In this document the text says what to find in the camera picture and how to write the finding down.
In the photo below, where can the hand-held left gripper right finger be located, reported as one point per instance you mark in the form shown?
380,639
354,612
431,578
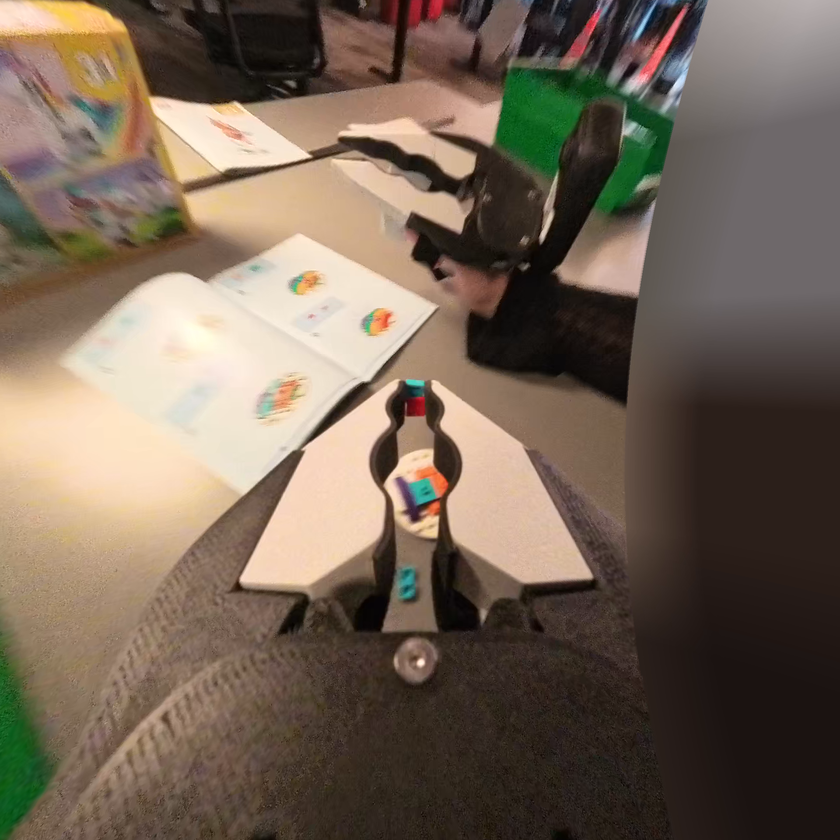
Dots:
512,525

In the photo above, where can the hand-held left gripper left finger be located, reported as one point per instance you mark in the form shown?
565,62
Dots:
315,525

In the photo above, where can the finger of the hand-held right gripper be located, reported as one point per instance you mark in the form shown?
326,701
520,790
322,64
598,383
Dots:
380,187
394,141

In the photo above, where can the round white brick build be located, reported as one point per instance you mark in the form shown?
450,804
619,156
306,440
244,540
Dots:
420,492

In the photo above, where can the teal and red brick piece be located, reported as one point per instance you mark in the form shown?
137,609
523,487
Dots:
414,397

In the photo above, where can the person's right forearm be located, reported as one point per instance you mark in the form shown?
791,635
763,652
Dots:
564,328

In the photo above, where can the yellow toy brick set box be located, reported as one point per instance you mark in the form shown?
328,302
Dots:
79,144

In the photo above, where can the person's right hand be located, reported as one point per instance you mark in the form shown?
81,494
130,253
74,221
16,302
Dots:
485,289

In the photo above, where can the green box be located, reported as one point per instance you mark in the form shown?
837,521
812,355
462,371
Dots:
544,124

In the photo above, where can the small teal brick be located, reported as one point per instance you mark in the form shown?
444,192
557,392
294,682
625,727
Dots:
407,583

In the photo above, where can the closed white instruction booklet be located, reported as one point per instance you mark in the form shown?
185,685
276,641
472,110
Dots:
226,134

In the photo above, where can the black office chair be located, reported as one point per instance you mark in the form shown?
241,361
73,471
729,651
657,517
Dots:
262,39

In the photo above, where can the open pale blue instruction booklet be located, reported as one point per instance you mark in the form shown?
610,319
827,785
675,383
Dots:
197,341

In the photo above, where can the green thing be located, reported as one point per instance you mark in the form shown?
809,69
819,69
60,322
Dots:
16,722

